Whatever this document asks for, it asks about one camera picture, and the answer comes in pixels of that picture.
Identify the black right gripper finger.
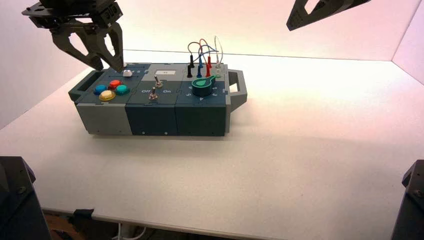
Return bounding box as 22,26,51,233
286,0,372,32

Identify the dark rotary knob green pointer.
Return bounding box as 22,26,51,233
191,75,217,98

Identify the blue and grey task box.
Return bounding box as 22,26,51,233
67,62,248,137

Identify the yellow dome push button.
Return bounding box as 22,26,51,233
98,90,116,102

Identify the black banana plug cable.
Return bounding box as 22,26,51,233
186,41,203,79

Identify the clear banana plug cable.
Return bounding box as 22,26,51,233
213,35,224,78

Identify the blue banana plug cable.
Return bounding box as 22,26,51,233
196,44,220,79

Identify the black table edge clamp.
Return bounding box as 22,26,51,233
67,208,95,226

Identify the red banana plug cable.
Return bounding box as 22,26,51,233
198,38,213,78

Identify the white cable under table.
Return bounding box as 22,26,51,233
112,223,147,240

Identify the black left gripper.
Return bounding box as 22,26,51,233
21,0,125,74

